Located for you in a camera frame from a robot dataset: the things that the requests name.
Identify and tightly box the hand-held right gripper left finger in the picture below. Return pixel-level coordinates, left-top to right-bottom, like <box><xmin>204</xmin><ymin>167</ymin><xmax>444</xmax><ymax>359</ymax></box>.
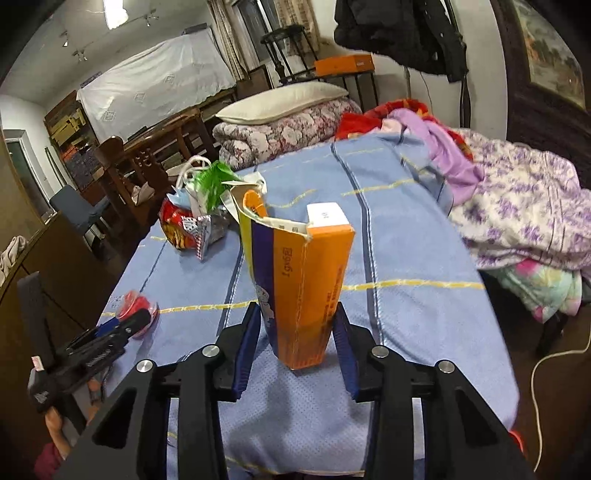
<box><xmin>53</xmin><ymin>302</ymin><xmax>263</xmax><ymax>480</ymax></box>

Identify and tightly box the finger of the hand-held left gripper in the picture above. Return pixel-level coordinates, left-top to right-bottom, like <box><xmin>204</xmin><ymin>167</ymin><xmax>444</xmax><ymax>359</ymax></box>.
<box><xmin>67</xmin><ymin>308</ymin><xmax>153</xmax><ymax>350</ymax></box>
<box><xmin>48</xmin><ymin>336</ymin><xmax>127</xmax><ymax>386</ymax></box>

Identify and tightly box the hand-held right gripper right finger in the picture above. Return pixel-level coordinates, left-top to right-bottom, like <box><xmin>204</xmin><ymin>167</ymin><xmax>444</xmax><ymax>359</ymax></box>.
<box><xmin>332</xmin><ymin>304</ymin><xmax>541</xmax><ymax>480</ymax></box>

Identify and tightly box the orange cardboard box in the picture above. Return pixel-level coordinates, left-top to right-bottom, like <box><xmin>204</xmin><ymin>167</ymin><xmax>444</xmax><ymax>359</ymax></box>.
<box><xmin>238</xmin><ymin>182</ymin><xmax>357</xmax><ymax>371</ymax></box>

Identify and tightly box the red foil snack bag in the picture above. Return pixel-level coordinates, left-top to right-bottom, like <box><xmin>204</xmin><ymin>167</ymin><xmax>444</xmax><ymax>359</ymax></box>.
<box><xmin>159</xmin><ymin>200</ymin><xmax>232</xmax><ymax>263</ymax></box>

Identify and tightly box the green and white packet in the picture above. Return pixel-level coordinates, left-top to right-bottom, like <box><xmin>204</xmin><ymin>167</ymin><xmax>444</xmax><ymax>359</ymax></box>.
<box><xmin>191</xmin><ymin>159</ymin><xmax>269</xmax><ymax>217</ymax></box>

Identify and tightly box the person's left forearm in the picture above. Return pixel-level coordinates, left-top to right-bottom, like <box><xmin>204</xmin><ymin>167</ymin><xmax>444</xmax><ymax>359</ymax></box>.
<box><xmin>32</xmin><ymin>443</ymin><xmax>70</xmax><ymax>480</ymax></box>

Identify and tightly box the person's left hand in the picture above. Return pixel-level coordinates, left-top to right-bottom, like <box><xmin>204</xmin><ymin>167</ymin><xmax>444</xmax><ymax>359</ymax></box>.
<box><xmin>44</xmin><ymin>404</ymin><xmax>77</xmax><ymax>457</ymax></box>

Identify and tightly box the wooden cabinet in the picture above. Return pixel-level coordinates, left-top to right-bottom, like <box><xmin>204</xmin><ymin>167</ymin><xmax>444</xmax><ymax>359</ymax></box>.
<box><xmin>0</xmin><ymin>210</ymin><xmax>121</xmax><ymax>416</ymax></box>

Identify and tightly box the white rag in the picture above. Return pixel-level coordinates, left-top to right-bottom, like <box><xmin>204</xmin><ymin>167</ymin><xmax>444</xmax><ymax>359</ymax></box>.
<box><xmin>0</xmin><ymin>235</ymin><xmax>28</xmax><ymax>287</ymax></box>

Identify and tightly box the blue checked blanket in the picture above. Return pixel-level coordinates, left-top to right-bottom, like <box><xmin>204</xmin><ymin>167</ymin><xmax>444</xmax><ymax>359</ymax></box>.
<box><xmin>97</xmin><ymin>129</ymin><xmax>518</xmax><ymax>476</ymax></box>

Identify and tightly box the blue chair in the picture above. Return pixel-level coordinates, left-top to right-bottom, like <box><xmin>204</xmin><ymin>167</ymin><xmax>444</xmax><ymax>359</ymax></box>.
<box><xmin>48</xmin><ymin>185</ymin><xmax>118</xmax><ymax>241</ymax></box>

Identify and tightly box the carved wooden chair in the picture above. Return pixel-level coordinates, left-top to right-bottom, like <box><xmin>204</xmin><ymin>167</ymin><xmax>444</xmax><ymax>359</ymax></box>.
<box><xmin>95</xmin><ymin>108</ymin><xmax>218</xmax><ymax>232</ymax></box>

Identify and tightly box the shelf with boxes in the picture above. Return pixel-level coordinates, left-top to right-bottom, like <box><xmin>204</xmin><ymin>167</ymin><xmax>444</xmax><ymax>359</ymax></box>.
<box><xmin>44</xmin><ymin>90</ymin><xmax>109</xmax><ymax>192</ymax></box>

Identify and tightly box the pastel tie-dye quilt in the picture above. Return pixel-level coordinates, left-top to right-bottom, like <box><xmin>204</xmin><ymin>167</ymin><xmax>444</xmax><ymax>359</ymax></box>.
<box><xmin>485</xmin><ymin>258</ymin><xmax>583</xmax><ymax>324</ymax></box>

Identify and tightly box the wooden table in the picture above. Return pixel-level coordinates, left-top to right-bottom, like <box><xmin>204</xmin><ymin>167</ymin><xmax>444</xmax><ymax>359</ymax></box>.
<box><xmin>111</xmin><ymin>107</ymin><xmax>218</xmax><ymax>195</ymax></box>

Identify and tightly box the folded floral quilt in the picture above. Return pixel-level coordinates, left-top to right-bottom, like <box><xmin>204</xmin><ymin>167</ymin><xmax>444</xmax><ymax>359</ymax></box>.
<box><xmin>212</xmin><ymin>98</ymin><xmax>363</xmax><ymax>171</ymax></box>

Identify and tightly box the purple garment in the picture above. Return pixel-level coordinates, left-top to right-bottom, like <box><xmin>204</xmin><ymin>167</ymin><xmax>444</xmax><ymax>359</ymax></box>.
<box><xmin>381</xmin><ymin>108</ymin><xmax>485</xmax><ymax>199</ymax></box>

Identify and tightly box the red blanket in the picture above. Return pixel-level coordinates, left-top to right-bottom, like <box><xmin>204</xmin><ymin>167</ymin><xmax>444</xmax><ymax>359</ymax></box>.
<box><xmin>333</xmin><ymin>98</ymin><xmax>476</xmax><ymax>160</ymax></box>

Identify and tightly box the purple floral quilt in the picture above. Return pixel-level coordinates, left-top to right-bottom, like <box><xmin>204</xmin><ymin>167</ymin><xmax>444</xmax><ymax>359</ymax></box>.
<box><xmin>448</xmin><ymin>129</ymin><xmax>591</xmax><ymax>278</ymax></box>

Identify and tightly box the white cloth cover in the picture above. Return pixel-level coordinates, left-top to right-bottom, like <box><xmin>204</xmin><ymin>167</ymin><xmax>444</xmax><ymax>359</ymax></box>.
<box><xmin>76</xmin><ymin>34</ymin><xmax>238</xmax><ymax>139</ymax></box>

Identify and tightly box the white pillow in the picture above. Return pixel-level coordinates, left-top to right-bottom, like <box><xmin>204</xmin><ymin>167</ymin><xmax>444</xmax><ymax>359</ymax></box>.
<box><xmin>215</xmin><ymin>82</ymin><xmax>349</xmax><ymax>124</ymax></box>

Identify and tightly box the ceiling track light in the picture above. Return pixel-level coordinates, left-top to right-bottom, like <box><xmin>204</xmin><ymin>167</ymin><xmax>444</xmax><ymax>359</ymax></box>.
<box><xmin>60</xmin><ymin>14</ymin><xmax>160</xmax><ymax>63</ymax></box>

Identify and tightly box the dark framed board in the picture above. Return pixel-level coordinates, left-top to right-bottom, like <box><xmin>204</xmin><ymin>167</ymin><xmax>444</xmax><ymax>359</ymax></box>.
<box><xmin>247</xmin><ymin>65</ymin><xmax>271</xmax><ymax>95</ymax></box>

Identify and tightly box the black metal stand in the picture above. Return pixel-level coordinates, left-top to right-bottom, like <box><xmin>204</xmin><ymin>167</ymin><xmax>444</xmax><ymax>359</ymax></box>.
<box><xmin>344</xmin><ymin>71</ymin><xmax>382</xmax><ymax>102</ymax></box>

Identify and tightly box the flat orange box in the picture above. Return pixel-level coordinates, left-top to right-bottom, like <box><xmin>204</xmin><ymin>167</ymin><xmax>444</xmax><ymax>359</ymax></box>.
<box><xmin>314</xmin><ymin>54</ymin><xmax>375</xmax><ymax>77</ymax></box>

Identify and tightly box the carved wooden painting panel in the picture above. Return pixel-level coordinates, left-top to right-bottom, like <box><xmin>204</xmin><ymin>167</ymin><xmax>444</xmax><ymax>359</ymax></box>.
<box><xmin>489</xmin><ymin>0</ymin><xmax>591</xmax><ymax>153</ymax></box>

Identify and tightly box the patterned curtain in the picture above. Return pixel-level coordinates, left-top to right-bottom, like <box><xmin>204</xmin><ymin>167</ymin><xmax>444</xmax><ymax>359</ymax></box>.
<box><xmin>208</xmin><ymin>0</ymin><xmax>250</xmax><ymax>81</ymax></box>

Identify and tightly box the ceiling lamp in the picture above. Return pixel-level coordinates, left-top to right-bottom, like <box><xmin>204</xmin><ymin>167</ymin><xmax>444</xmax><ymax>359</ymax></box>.
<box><xmin>102</xmin><ymin>0</ymin><xmax>132</xmax><ymax>29</ymax></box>

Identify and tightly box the black wooden chair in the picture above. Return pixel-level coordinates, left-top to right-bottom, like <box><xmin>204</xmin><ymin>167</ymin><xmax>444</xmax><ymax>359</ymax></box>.
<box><xmin>260</xmin><ymin>25</ymin><xmax>319</xmax><ymax>88</ymax></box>

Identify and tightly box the window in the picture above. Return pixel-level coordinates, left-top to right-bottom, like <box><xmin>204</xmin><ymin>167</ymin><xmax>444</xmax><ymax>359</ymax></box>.
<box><xmin>238</xmin><ymin>0</ymin><xmax>319</xmax><ymax>70</ymax></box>

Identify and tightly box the black padded jacket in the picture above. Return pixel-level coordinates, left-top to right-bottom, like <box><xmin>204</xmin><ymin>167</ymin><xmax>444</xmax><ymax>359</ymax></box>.
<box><xmin>333</xmin><ymin>0</ymin><xmax>469</xmax><ymax>84</ymax></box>

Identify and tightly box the white cable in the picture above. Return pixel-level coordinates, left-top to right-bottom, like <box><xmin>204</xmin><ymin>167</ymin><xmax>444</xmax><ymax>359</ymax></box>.
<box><xmin>530</xmin><ymin>318</ymin><xmax>591</xmax><ymax>472</ymax></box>

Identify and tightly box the black metal bed frame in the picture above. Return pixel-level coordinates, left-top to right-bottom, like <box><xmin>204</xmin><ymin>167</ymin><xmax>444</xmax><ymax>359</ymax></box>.
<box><xmin>458</xmin><ymin>69</ymin><xmax>472</xmax><ymax>132</ymax></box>

